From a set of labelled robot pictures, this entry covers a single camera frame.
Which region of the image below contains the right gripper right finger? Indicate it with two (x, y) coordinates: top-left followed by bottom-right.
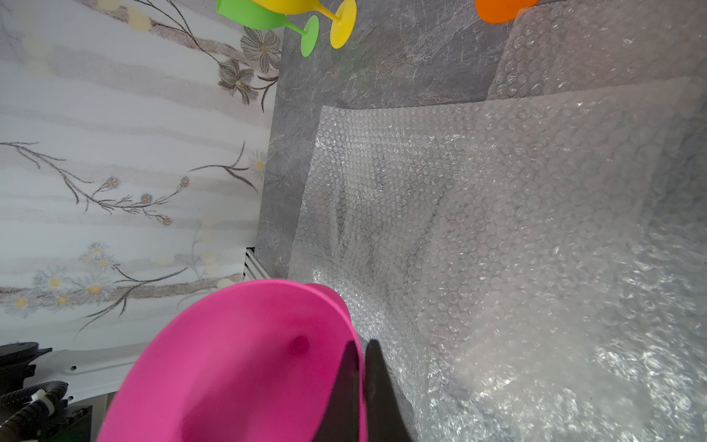
(365, 340), (412, 442)

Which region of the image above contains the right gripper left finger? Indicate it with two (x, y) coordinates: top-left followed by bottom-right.
(313, 341), (360, 442)

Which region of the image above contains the pink glass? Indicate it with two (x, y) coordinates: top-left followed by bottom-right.
(99, 279), (362, 441)

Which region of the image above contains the clear bubble wrap sheet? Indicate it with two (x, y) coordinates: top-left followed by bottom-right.
(289, 77), (706, 441)
(487, 1), (706, 99)

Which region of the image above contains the yellow glass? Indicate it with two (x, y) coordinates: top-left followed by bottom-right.
(255, 0), (357, 49)

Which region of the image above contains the green plastic wine glass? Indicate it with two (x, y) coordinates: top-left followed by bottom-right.
(217, 0), (320, 57)

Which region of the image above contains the orange glass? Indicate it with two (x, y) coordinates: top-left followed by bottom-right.
(475, 0), (539, 24)

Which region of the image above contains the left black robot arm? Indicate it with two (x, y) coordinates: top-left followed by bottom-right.
(1, 342), (147, 441)

